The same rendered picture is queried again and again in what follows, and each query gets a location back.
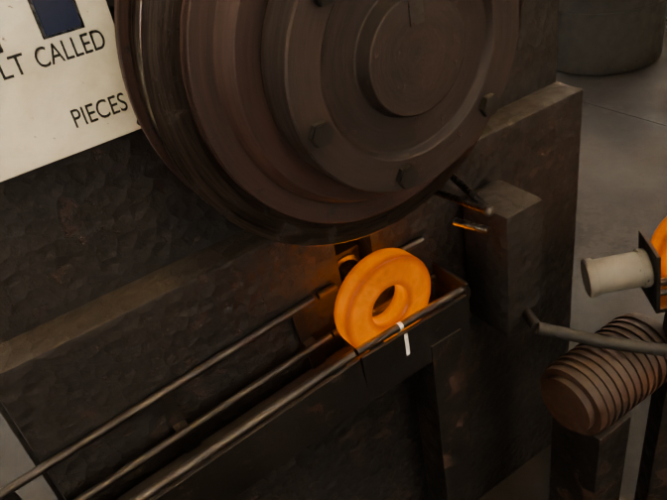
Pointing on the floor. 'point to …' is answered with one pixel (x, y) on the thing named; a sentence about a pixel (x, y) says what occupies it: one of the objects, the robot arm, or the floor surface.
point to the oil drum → (608, 35)
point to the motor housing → (599, 408)
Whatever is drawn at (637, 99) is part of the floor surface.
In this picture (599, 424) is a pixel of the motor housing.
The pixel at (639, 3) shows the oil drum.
